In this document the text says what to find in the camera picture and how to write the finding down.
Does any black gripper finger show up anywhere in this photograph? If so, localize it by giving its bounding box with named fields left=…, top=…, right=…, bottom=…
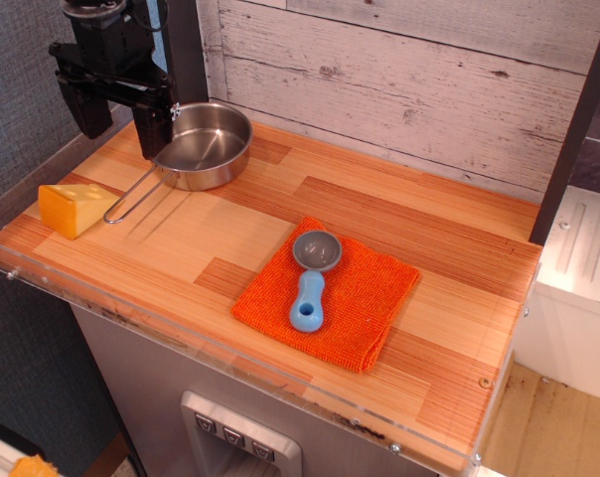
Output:
left=132, top=102, right=174, bottom=160
left=58, top=77, right=113, bottom=139

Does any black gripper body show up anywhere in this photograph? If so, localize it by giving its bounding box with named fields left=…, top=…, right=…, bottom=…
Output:
left=49, top=5, right=174, bottom=107

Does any blue spoon with grey bowl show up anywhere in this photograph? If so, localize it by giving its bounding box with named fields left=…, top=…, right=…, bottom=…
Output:
left=289, top=230, right=343, bottom=333

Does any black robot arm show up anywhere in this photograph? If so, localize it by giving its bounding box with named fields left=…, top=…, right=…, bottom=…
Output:
left=49, top=1, right=177, bottom=159

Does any yellow cheese wedge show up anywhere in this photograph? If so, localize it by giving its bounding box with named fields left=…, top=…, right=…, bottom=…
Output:
left=38, top=184, right=118, bottom=239

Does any orange knitted cloth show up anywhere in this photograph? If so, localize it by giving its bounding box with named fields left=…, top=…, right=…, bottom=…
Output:
left=231, top=217, right=421, bottom=373

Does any stainless steel pot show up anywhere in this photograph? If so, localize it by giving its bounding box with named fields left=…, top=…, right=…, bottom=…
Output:
left=103, top=102, right=253, bottom=225

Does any clear acrylic table guard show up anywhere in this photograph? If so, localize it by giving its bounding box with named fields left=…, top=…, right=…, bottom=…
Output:
left=0, top=225, right=541, bottom=476

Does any grey toy fridge cabinet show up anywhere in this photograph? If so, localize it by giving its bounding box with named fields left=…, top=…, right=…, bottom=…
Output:
left=73, top=306, right=433, bottom=476

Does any silver dispenser panel with buttons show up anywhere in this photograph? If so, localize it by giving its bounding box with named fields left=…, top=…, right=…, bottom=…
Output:
left=181, top=391, right=303, bottom=476

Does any yellow object bottom left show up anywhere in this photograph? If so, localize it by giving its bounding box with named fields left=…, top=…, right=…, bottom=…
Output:
left=8, top=455, right=60, bottom=477

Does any white toy sink unit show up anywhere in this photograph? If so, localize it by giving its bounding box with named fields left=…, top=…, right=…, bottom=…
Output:
left=513, top=187, right=600, bottom=398

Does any dark vertical post left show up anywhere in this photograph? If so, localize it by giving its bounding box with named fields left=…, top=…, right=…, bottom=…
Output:
left=161, top=0, right=209, bottom=104

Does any dark vertical post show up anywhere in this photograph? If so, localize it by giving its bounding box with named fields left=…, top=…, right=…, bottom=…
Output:
left=529, top=39, right=600, bottom=245
left=161, top=0, right=209, bottom=104

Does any dark vertical post right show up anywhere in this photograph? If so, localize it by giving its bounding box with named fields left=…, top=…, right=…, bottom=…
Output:
left=529, top=39, right=600, bottom=245

